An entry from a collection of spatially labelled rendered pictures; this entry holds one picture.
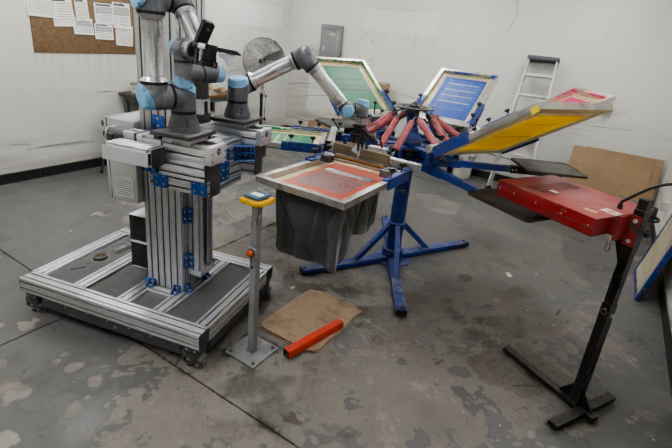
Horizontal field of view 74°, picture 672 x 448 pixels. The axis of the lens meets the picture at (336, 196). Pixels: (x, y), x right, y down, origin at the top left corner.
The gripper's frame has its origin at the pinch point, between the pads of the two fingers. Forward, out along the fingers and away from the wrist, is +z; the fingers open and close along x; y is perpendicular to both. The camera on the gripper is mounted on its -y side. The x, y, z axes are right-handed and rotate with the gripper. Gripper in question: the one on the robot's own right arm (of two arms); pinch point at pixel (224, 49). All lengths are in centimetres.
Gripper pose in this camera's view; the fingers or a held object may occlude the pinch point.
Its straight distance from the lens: 170.0
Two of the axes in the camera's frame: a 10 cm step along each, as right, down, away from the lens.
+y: -1.9, 9.5, 2.4
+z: 7.1, 3.0, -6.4
